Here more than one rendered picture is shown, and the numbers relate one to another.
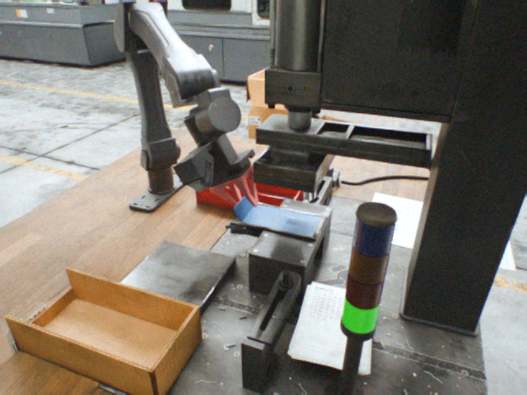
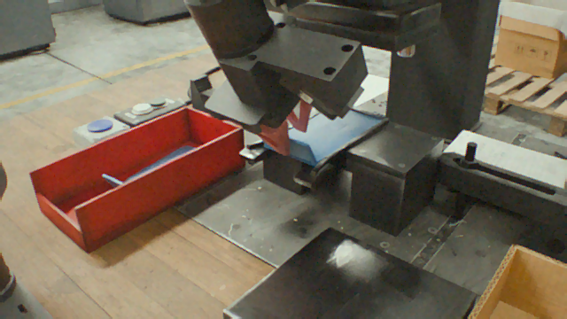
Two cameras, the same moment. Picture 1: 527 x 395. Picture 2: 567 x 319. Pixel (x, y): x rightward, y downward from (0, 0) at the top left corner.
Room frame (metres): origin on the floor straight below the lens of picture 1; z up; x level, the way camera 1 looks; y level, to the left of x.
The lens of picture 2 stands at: (0.52, 0.45, 1.23)
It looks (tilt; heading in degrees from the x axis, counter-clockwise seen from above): 29 degrees down; 288
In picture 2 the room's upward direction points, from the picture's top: straight up
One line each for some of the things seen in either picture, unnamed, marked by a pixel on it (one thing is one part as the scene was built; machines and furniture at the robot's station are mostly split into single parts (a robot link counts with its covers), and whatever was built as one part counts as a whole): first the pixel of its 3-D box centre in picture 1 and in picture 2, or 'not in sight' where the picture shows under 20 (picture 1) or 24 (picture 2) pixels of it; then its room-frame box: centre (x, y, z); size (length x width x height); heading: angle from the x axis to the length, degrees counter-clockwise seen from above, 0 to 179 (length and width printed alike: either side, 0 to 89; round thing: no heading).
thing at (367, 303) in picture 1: (364, 285); not in sight; (0.33, -0.11, 1.10); 0.04 x 0.04 x 0.03
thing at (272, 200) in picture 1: (252, 191); (143, 168); (0.86, 0.02, 0.93); 0.25 x 0.12 x 0.06; 69
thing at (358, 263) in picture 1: (369, 259); not in sight; (0.33, -0.11, 1.14); 0.04 x 0.04 x 0.03
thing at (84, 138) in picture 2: not in sight; (104, 143); (1.00, -0.07, 0.90); 0.07 x 0.07 x 0.06; 69
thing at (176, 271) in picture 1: (176, 278); (353, 311); (0.56, 0.15, 0.91); 0.17 x 0.16 x 0.02; 159
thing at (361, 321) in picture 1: (360, 309); not in sight; (0.33, -0.11, 1.07); 0.04 x 0.04 x 0.03
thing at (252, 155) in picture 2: not in sight; (268, 145); (0.69, 0.00, 0.98); 0.07 x 0.02 x 0.01; 69
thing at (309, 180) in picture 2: (245, 227); (323, 167); (0.62, 0.03, 0.98); 0.07 x 0.02 x 0.01; 69
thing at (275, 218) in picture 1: (277, 213); (323, 124); (0.64, -0.03, 1.00); 0.15 x 0.07 x 0.03; 69
